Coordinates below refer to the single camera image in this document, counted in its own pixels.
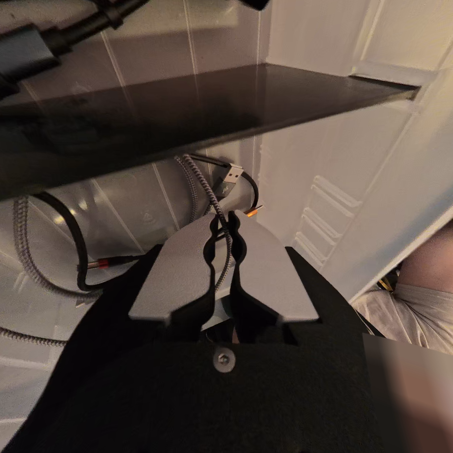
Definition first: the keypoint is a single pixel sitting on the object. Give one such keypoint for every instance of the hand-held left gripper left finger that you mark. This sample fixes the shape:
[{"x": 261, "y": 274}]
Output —
[{"x": 177, "y": 276}]

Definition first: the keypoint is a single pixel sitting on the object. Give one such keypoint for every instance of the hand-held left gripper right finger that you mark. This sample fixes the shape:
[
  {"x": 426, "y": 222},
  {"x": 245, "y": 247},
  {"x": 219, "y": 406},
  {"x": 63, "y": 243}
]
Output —
[{"x": 279, "y": 283}]

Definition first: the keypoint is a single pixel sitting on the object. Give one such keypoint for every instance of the clear plastic bin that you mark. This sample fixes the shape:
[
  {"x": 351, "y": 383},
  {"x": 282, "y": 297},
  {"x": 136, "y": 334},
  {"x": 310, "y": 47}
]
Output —
[{"x": 318, "y": 141}]

